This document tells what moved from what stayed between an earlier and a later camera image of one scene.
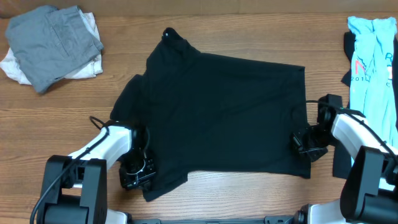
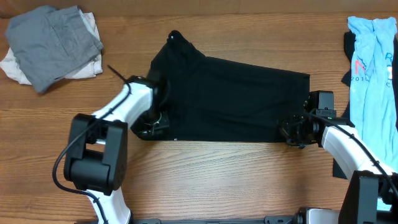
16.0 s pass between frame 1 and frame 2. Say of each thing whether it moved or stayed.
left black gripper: moved
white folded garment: stayed
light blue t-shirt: stayed
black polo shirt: moved
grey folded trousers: stayed
